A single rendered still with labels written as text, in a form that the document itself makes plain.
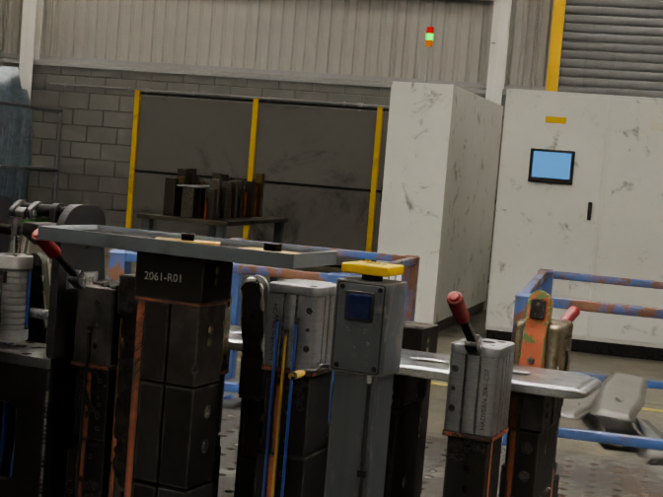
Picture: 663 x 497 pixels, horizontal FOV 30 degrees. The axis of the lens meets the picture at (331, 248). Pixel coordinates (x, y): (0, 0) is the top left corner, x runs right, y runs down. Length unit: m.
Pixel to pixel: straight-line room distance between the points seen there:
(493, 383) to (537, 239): 8.18
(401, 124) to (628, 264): 2.08
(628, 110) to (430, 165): 1.57
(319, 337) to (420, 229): 8.17
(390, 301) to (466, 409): 0.22
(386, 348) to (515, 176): 8.32
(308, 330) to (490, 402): 0.27
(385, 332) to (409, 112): 8.45
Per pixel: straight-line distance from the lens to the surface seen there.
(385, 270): 1.47
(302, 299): 1.68
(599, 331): 9.80
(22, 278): 1.90
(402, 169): 9.89
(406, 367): 1.76
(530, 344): 1.93
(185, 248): 1.54
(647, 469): 2.69
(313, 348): 1.68
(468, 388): 1.61
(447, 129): 9.82
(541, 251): 9.77
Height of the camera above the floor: 1.27
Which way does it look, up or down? 4 degrees down
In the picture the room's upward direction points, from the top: 5 degrees clockwise
